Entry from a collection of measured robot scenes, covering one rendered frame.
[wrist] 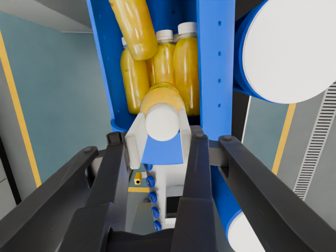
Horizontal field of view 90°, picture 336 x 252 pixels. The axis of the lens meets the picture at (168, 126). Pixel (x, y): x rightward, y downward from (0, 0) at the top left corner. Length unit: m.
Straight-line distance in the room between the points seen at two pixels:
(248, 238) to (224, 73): 0.64
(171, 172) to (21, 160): 1.85
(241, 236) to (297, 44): 0.65
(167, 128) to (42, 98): 1.76
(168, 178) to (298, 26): 0.61
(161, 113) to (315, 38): 0.47
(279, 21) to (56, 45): 1.57
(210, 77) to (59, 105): 1.65
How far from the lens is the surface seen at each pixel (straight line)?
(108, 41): 0.47
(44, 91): 1.87
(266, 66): 0.52
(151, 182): 0.65
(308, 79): 0.59
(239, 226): 0.75
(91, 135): 1.79
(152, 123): 0.18
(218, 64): 0.30
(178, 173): 0.69
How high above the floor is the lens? 1.50
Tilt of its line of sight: 71 degrees down
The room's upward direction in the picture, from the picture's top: 178 degrees counter-clockwise
